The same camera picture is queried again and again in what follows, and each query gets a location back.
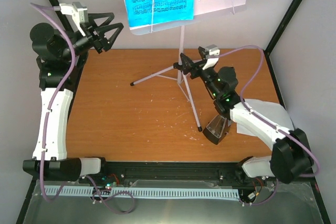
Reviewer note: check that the black frame post right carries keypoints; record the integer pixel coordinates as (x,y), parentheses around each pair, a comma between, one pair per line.
(289,14)

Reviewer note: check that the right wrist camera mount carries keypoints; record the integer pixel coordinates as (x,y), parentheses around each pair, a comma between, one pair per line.
(210,54)

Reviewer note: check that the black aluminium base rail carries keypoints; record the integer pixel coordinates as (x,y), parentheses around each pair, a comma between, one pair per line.
(102,171)

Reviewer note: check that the white sheet music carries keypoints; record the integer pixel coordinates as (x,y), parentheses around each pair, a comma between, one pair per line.
(273,111)

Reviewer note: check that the light blue cable duct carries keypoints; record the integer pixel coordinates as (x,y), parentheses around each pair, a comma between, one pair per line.
(148,193)

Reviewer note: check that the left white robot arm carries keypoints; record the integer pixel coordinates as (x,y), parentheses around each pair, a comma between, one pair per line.
(60,65)

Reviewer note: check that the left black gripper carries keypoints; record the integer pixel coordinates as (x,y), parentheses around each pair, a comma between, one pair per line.
(101,43)

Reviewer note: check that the black metronome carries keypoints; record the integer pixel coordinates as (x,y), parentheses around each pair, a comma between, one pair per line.
(215,140)

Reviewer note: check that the green led circuit board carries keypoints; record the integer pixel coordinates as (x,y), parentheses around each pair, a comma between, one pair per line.
(110,181)

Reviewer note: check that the white music stand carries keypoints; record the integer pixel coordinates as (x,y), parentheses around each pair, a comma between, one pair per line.
(189,11)

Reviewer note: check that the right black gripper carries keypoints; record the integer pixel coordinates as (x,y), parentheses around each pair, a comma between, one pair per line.
(190,65)

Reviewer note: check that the clear plastic metronome cover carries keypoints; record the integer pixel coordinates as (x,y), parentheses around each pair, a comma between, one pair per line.
(216,126)

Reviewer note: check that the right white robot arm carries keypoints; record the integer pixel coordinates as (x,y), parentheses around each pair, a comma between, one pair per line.
(290,157)

